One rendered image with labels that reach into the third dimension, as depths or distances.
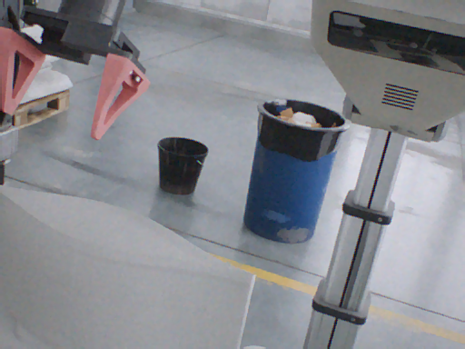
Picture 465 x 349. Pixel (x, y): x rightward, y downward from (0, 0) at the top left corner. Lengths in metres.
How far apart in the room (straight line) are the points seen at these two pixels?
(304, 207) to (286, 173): 0.22
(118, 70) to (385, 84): 0.71
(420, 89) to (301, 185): 1.94
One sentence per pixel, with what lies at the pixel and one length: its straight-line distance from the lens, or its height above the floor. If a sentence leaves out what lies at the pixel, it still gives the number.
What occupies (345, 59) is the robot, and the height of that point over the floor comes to 1.27.
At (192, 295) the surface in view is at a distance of 0.89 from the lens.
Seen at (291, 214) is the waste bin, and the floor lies 0.17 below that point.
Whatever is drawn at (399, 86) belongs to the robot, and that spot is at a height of 1.24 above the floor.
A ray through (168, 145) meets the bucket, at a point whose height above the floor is 0.21.
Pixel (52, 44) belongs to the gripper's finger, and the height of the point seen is 1.32.
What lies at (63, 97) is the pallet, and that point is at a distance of 4.65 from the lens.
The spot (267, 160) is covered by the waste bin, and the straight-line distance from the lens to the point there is 3.06.
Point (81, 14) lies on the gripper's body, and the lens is 0.61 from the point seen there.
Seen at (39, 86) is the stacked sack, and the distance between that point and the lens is 4.36.
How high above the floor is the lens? 1.46
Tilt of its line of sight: 22 degrees down
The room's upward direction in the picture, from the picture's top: 11 degrees clockwise
